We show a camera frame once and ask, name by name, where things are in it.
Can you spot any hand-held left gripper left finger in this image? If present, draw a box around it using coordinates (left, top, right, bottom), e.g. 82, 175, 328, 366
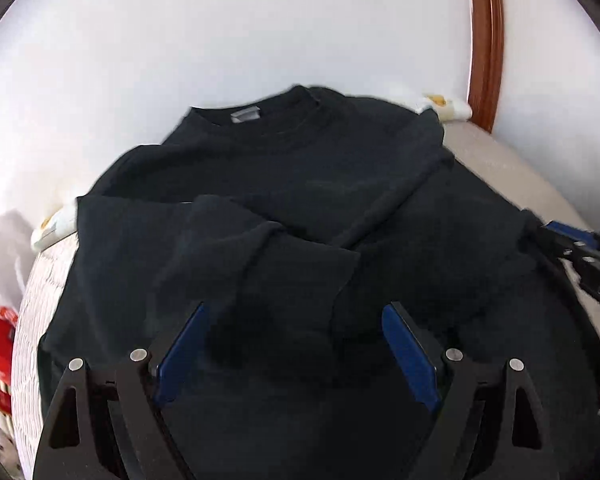
32, 301, 211, 480

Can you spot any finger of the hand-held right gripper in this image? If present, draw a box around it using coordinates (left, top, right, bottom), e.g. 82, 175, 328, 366
532, 227, 600, 320
545, 220, 600, 261

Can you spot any white bed mattress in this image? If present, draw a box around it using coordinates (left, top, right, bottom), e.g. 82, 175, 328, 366
10, 122, 600, 480

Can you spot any black sweatshirt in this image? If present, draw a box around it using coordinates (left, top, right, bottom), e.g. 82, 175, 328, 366
36, 85, 600, 480

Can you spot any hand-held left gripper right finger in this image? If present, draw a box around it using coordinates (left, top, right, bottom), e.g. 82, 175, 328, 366
381, 301, 557, 480

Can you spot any brown wooden door frame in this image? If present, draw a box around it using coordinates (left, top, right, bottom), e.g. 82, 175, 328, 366
464, 0, 506, 134

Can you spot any white plastic bag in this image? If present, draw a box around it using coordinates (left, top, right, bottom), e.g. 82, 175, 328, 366
0, 209, 35, 312

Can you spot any white pillow with yellow print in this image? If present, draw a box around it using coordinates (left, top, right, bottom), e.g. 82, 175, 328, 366
30, 85, 473, 253

